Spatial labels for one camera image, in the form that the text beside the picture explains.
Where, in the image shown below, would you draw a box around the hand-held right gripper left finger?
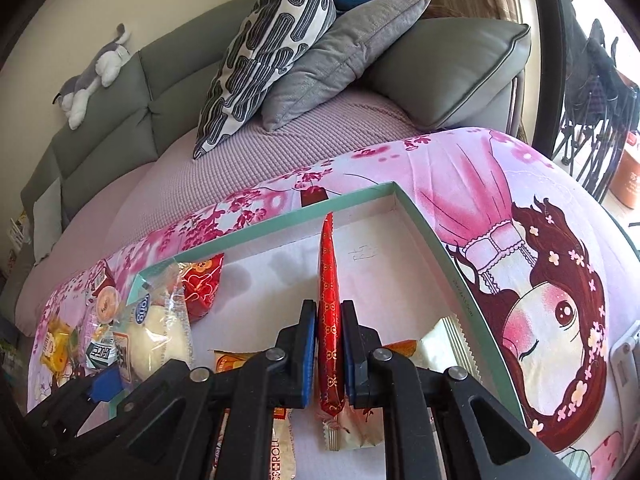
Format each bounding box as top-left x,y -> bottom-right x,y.
116,300 -> 319,480

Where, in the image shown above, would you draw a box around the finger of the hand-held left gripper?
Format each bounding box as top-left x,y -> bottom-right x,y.
27,359 -> 190,428

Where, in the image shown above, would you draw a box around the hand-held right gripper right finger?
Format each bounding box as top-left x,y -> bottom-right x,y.
342,300 -> 577,480

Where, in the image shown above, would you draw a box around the green white snack packet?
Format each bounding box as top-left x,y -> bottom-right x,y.
84,337 -> 119,372

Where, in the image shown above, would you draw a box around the yellow snack packet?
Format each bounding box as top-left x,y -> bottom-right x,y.
39,321 -> 76,373

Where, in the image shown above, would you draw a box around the clear steamed bun packet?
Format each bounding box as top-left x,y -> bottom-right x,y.
112,260 -> 195,383

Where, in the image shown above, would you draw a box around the red gold patterned snack packet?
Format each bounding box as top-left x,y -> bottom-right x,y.
316,211 -> 347,417

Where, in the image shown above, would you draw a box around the orange cake roll packet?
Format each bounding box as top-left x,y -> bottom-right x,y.
214,350 -> 297,480

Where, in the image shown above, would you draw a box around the teal cardboard box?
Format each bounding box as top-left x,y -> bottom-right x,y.
107,181 -> 527,480

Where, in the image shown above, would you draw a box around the red flower print snack packet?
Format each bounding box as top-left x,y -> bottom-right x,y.
179,254 -> 225,322

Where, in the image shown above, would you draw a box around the small jelly cup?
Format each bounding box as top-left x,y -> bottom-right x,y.
94,286 -> 122,319

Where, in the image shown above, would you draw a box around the small brown red packet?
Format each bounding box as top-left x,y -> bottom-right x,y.
89,261 -> 117,295

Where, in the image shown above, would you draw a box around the light grey cushion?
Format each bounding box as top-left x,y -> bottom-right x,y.
31,177 -> 64,262

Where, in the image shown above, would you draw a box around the printed cartoon blanket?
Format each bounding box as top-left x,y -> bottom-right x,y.
25,127 -> 640,480

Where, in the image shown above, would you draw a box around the silver white device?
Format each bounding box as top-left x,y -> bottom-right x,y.
609,329 -> 640,421

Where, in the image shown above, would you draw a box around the grey pillow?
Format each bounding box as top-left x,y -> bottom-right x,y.
260,0 -> 434,133

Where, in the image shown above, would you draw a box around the black white patterned pillow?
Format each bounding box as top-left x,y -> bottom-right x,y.
192,0 -> 338,161

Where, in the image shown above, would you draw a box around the grey white plush toy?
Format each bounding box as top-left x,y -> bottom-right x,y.
52,22 -> 133,131

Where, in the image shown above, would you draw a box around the grey green sofa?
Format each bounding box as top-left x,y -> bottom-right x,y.
0,0 -> 532,331

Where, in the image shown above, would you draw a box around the orange plant pot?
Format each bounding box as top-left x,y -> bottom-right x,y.
612,132 -> 640,208

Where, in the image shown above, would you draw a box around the dark clothes drying rack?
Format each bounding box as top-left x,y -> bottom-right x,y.
552,0 -> 640,202

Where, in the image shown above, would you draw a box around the dark door frame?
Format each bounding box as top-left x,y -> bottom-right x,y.
525,0 -> 567,157

